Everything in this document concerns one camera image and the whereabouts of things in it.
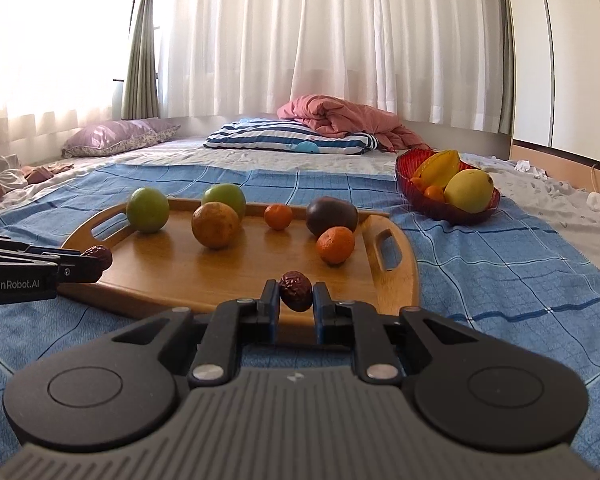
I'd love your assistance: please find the yellow mango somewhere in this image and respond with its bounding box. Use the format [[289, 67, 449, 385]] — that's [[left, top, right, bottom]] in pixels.
[[444, 169, 496, 213]]

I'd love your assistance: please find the blue checked cloth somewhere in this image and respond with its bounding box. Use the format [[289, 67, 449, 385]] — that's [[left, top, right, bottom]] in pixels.
[[0, 162, 600, 431]]

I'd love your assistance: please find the red glass bowl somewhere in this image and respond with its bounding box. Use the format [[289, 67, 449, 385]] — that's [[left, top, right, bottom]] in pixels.
[[395, 147, 501, 226]]

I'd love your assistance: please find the brownish cloth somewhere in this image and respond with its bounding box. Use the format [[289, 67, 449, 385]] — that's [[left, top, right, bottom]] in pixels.
[[20, 162, 73, 184]]

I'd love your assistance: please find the purple floral pillow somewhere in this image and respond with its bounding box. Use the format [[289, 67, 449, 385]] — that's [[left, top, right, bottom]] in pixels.
[[61, 119, 182, 159]]

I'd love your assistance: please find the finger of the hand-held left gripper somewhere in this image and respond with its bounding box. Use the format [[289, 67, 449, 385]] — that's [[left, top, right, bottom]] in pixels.
[[0, 231, 88, 261], [55, 255, 104, 285]]

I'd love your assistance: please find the crumpled white cloth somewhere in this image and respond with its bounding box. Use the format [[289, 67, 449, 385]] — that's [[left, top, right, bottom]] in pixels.
[[0, 155, 28, 198]]

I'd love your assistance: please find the brownish orange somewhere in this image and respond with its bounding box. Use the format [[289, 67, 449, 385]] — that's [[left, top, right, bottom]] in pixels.
[[191, 202, 241, 250]]

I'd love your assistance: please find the red dried date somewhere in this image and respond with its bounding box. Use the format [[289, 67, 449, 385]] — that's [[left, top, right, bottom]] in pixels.
[[279, 271, 313, 312], [82, 245, 114, 272]]

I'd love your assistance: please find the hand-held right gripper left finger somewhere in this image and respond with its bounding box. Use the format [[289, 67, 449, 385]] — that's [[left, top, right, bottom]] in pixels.
[[111, 279, 282, 388]]

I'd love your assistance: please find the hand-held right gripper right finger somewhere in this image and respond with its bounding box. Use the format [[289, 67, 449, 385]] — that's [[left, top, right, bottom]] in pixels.
[[312, 281, 481, 387]]

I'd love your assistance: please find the green apple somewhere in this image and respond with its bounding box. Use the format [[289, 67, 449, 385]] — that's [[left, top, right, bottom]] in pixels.
[[201, 183, 247, 221], [126, 187, 171, 234]]

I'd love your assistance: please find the white wardrobe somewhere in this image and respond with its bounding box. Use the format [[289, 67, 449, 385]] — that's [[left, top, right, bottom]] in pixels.
[[502, 0, 600, 166]]

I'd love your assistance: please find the yellow starfruit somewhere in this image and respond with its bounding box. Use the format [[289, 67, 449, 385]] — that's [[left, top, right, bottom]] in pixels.
[[410, 149, 473, 192]]

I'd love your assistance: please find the wooden tray with handles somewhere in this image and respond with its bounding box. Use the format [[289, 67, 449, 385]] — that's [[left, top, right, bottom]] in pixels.
[[60, 197, 421, 333]]

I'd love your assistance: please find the white sheer curtain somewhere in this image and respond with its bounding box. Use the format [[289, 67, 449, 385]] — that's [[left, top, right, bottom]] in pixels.
[[0, 0, 141, 148], [157, 0, 511, 133]]

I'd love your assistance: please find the pink blanket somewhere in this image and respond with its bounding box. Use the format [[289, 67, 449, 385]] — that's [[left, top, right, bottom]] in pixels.
[[277, 94, 433, 153]]

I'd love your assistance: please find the dark purple passion fruit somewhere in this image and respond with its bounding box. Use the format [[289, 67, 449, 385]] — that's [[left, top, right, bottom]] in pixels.
[[306, 197, 359, 238]]

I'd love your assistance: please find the small white cloth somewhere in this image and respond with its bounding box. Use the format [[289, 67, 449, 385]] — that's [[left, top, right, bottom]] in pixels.
[[512, 160, 548, 181]]

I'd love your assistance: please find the blue white striped pillow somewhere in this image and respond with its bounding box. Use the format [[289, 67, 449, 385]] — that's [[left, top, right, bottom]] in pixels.
[[203, 117, 381, 156]]

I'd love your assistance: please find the green curtain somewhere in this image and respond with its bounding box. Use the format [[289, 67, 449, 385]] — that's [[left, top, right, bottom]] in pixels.
[[497, 0, 517, 133], [121, 0, 168, 121]]

